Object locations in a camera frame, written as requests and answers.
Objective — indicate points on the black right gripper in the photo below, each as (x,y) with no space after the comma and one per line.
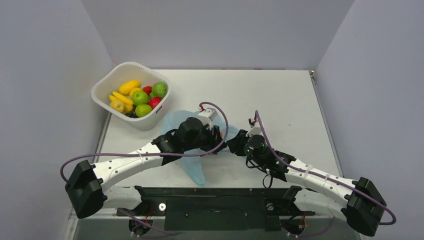
(234,143)

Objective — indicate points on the yellow fake mango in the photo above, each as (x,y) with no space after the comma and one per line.
(126,88)

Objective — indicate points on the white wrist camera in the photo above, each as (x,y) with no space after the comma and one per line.
(255,127)
(206,116)

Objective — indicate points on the yellow fake banana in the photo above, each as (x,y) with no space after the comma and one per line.
(118,96)

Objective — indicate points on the yellow fake lemon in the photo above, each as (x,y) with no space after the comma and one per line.
(132,91)

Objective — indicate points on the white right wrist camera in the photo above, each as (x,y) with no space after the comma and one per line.
(255,127)

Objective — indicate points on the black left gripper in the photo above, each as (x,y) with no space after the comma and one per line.
(214,137)

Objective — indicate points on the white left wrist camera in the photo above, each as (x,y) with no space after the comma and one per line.
(206,116)

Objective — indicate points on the white plastic basket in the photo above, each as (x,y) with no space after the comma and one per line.
(123,73)

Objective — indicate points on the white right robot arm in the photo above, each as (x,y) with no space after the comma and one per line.
(358,202)

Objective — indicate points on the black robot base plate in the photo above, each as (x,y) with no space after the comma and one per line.
(217,209)

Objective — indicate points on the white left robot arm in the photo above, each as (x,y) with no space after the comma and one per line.
(92,186)

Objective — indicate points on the light blue plastic bag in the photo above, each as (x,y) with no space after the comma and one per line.
(193,165)

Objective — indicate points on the light green fake apple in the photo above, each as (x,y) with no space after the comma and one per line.
(142,110)

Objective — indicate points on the yellow fake pear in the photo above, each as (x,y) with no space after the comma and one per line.
(118,105)

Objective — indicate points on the red fake apple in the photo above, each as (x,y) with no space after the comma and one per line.
(154,102)

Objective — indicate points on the red fake strawberry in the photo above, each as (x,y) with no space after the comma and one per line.
(147,89)

